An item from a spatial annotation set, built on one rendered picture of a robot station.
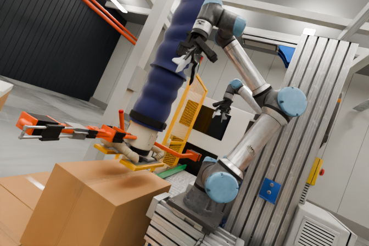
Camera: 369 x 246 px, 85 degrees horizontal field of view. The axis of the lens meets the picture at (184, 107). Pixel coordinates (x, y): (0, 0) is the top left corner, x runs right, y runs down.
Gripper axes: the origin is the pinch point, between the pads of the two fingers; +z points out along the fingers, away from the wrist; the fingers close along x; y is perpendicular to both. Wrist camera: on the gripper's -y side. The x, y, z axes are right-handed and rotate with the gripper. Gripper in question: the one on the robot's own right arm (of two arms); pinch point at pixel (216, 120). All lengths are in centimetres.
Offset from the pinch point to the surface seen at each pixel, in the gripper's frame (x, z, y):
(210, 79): 727, -253, -571
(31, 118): -126, 28, 17
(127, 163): -78, 41, 10
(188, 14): -75, -45, 2
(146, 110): -74, 14, 2
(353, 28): 112, -161, 53
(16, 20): -17, -110, -1119
